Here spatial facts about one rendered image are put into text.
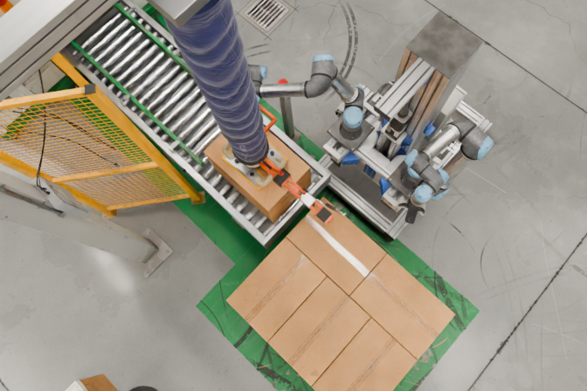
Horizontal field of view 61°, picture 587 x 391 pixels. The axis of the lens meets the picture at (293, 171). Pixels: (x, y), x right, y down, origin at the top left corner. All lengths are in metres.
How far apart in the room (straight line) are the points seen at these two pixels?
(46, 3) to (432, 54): 1.61
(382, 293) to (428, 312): 0.33
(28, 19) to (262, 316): 2.61
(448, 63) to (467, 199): 2.14
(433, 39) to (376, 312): 1.90
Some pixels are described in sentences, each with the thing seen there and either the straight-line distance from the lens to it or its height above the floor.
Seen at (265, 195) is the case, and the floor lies 0.95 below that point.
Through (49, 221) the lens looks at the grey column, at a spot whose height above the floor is 1.63.
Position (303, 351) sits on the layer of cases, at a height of 0.54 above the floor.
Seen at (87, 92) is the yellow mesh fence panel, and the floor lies 2.10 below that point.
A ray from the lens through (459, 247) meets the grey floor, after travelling 4.25.
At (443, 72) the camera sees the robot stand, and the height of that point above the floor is 2.03.
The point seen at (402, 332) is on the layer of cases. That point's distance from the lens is 3.56.
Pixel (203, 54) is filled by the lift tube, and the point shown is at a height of 2.50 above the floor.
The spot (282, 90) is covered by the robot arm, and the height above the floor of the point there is 1.55.
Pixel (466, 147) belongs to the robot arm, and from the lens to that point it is 2.74.
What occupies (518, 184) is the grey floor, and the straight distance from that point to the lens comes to 4.52.
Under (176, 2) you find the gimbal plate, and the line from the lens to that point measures 1.49.
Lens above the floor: 4.05
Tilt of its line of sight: 74 degrees down
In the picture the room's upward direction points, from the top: 9 degrees counter-clockwise
